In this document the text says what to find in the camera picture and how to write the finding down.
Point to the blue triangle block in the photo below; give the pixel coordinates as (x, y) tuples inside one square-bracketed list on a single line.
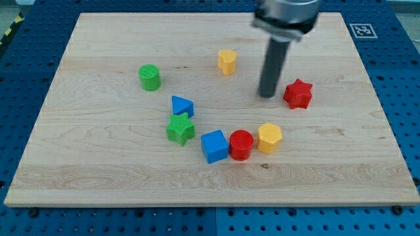
[(182, 105)]

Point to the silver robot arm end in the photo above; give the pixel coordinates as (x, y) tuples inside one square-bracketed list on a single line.
[(286, 20)]

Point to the green star block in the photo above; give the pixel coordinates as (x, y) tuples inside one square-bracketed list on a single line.
[(180, 129)]

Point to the red star block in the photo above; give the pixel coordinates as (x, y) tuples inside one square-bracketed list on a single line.
[(298, 94)]

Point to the blue cube block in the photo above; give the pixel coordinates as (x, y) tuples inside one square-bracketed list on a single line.
[(214, 146)]

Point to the red cylinder block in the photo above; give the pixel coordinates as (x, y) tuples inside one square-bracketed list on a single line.
[(240, 145)]

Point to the yellow hexagon block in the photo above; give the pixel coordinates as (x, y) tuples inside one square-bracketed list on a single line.
[(269, 138)]

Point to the light wooden board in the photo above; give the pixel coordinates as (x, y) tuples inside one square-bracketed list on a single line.
[(100, 139)]

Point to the green cylinder block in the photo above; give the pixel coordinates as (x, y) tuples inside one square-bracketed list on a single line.
[(149, 77)]

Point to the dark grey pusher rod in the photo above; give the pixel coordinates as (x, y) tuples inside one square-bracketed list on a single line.
[(274, 59)]

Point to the white fiducial marker tag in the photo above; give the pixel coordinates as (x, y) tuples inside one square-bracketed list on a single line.
[(363, 31)]

